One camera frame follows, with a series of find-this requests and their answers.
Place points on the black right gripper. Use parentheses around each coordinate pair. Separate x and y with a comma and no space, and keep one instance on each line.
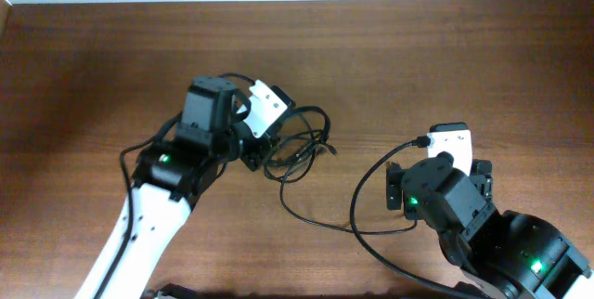
(394,186)

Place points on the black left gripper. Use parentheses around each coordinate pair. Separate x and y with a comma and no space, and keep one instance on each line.
(253,156)

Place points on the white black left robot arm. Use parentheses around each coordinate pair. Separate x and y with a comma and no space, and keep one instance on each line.
(219,124)

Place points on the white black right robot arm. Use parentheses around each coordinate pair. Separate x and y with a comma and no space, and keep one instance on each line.
(507,254)

